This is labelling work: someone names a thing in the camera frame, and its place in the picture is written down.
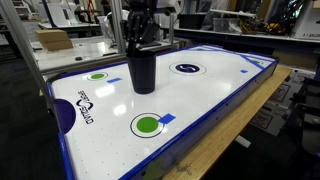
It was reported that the long grey workbench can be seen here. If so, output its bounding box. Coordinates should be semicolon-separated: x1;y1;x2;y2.
159;27;320;47

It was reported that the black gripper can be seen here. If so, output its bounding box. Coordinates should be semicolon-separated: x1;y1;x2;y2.
120;0;160;57

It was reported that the black equipment rack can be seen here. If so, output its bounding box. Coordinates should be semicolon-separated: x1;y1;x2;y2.
283;64;320;158

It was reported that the slanted aluminium frame post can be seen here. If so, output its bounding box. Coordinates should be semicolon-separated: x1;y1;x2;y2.
0;0;58;116

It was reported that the upright aluminium frame post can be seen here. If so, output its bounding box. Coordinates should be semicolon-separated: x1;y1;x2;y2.
110;0;129;55

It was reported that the black plastic cup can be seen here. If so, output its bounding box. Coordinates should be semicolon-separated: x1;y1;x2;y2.
126;49;157;95

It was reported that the white air hockey table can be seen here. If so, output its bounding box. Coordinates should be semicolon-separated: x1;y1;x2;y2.
45;43;280;180

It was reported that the long blue tape strip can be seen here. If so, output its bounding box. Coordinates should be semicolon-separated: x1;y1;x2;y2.
238;53;267;71
195;45;242;55

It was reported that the white machine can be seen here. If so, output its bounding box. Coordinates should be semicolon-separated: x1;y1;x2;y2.
37;0;81;28

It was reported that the white side table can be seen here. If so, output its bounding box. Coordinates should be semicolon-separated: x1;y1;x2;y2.
31;35;181;73

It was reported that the brown cardboard box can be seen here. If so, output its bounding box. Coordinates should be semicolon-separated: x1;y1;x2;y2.
34;29;70;43
41;39;75;52

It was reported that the white labelled device box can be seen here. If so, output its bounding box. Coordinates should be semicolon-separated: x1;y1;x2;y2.
289;0;320;42

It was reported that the black storage bin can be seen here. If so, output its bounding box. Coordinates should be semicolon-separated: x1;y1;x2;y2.
178;13;208;31

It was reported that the yellow cable bundle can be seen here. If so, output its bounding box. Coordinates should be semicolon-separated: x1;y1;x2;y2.
239;16;291;36

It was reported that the thin aluminium frame post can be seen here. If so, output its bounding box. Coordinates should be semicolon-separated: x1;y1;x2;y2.
168;0;176;46

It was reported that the clear storage bin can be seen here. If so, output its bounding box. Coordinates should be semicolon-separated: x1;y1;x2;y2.
212;17;243;34

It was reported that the small white block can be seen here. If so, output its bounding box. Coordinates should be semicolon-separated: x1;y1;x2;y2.
234;134;252;149

